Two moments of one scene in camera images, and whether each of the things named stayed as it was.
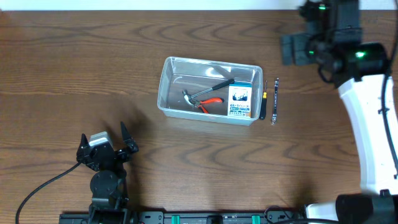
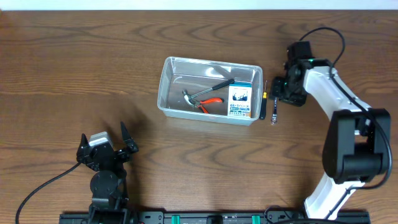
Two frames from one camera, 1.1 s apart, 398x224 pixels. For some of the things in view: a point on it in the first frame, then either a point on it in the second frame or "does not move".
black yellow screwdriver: (262, 115) does not move
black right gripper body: (296, 49) to (288, 99)
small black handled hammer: (188, 97) does not move
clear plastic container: (210, 90) does not move
